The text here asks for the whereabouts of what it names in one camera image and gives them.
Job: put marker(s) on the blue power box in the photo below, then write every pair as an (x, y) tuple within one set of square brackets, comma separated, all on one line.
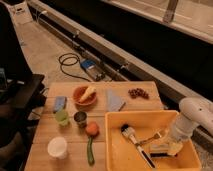
[(92, 70)]

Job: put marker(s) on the orange bowl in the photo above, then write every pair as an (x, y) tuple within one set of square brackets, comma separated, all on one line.
[(79, 91)]

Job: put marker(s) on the blue sponge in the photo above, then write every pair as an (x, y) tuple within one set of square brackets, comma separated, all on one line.
[(60, 103)]

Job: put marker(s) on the yellow banana toy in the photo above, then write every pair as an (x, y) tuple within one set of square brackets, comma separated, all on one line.
[(90, 90)]

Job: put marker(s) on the white paper cup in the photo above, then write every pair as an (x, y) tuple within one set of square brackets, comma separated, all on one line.
[(57, 148)]

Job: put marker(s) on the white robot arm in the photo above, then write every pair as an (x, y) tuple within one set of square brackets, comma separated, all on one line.
[(194, 112)]

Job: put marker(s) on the black and white brush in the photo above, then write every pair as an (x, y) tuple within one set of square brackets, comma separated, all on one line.
[(129, 133)]

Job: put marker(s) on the purple toy grapes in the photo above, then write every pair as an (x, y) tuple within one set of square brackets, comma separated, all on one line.
[(138, 92)]

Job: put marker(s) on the green toy pepper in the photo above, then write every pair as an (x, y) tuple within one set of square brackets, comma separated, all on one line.
[(90, 156)]

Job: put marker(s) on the blue folded cloth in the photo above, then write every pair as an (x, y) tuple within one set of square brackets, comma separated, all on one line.
[(114, 102)]

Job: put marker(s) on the white paper sign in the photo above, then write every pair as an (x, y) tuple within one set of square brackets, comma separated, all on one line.
[(21, 13)]

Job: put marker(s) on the orange toy fruit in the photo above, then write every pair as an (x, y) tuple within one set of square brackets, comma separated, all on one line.
[(92, 129)]

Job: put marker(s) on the green plastic cup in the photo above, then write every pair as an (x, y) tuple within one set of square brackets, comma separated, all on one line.
[(62, 117)]

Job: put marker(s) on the metal fork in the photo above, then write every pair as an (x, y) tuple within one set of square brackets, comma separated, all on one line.
[(150, 139)]

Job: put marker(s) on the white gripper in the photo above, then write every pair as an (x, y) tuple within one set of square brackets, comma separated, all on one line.
[(169, 141)]

